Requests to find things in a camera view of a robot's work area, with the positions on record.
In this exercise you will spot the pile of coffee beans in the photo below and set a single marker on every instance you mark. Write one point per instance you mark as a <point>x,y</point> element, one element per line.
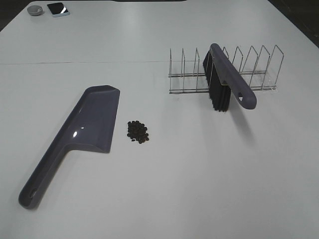
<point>137,131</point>

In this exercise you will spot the purple plastic dustpan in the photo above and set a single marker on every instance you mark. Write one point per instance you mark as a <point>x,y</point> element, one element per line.
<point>89,127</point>

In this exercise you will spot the purple hand brush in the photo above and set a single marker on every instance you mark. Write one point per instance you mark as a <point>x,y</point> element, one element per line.
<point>223,80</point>

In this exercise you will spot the smartphone in blue case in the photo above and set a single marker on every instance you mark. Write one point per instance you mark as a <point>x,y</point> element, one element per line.
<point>58,9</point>

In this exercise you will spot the small grey round cap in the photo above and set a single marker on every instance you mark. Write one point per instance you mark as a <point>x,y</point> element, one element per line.
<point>35,10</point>

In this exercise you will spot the metal wire rack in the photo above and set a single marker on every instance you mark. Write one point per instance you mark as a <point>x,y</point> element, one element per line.
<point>260,68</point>

